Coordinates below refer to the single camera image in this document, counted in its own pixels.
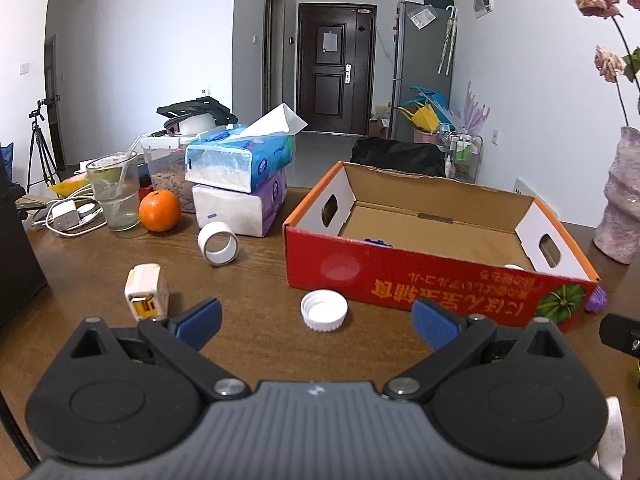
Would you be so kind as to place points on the black folding stand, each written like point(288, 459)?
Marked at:
point(195, 108)

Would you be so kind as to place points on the purple feather decoration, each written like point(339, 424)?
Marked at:
point(472, 110)

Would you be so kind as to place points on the purple textured vase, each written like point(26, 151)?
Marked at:
point(620, 200)

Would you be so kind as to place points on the clear plastic food container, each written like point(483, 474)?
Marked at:
point(167, 176)

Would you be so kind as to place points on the black bag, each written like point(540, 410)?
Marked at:
point(400, 156)

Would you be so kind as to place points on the white pot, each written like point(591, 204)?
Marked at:
point(197, 124)

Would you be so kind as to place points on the blue small item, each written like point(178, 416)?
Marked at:
point(377, 243)

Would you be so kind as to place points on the white plastic object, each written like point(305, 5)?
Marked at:
point(612, 435)

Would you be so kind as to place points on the yellow bag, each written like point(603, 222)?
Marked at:
point(422, 116)

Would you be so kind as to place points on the orange fruit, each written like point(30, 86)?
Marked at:
point(160, 211)

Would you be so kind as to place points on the purple bottle cap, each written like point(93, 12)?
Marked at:
point(597, 300)

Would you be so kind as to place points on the white orange power plug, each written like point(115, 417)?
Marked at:
point(147, 282)

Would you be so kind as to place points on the yellow packet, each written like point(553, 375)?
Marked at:
point(65, 188)

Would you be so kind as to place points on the black tripod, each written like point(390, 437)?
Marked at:
point(41, 145)

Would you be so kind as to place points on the white charger block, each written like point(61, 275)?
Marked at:
point(65, 215)

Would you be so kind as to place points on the grey refrigerator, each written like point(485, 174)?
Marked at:
point(420, 65)

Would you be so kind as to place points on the white folded umbrella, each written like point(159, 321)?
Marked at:
point(447, 40)

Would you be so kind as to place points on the pink bin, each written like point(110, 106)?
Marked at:
point(425, 136)

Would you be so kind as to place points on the glass cup with straw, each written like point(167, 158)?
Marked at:
point(114, 195)

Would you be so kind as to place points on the dark sofa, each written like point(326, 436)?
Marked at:
point(15, 260)

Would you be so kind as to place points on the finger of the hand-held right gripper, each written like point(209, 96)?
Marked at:
point(622, 335)

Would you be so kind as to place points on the white tape roll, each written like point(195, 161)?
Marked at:
point(232, 248)

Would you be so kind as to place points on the dark brown door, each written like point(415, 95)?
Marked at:
point(335, 90)

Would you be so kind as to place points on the blue tissue pack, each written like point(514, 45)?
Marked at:
point(240, 160)

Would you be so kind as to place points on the purple tissue pack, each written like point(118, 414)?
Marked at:
point(230, 210)

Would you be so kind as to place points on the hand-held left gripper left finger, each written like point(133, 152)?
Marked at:
point(200, 321)

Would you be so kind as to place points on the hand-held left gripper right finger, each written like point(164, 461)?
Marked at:
point(434, 322)

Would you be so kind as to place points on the white bottle cap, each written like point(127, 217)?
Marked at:
point(324, 312)

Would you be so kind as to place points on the white wall outlet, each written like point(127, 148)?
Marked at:
point(496, 137)

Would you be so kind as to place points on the small cardboard box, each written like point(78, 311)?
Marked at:
point(380, 124)

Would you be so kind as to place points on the red cardboard box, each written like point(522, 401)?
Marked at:
point(400, 275)

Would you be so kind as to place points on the white trolley cart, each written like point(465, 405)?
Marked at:
point(462, 152)

